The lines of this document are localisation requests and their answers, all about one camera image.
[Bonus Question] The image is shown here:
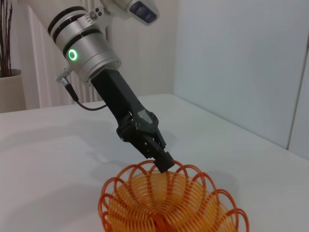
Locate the black left wrist connector cable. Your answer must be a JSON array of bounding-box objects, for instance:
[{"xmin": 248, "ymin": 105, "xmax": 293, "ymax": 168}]
[{"xmin": 56, "ymin": 68, "xmax": 110, "ymax": 113}]

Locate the orange woven plastic basket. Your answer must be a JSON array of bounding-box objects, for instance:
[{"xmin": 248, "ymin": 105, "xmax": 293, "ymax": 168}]
[{"xmin": 98, "ymin": 160, "xmax": 250, "ymax": 232}]

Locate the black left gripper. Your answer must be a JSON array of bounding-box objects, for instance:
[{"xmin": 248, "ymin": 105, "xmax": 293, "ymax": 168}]
[{"xmin": 90, "ymin": 69, "xmax": 174, "ymax": 174}]

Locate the white backdrop panel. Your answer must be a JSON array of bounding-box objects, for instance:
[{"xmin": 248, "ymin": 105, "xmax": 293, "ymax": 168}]
[
  {"xmin": 286, "ymin": 36, "xmax": 309, "ymax": 159},
  {"xmin": 173, "ymin": 0, "xmax": 304, "ymax": 152}
]

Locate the beige plant pot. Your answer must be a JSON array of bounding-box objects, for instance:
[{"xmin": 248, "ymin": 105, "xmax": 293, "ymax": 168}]
[{"xmin": 0, "ymin": 68, "xmax": 27, "ymax": 114}]

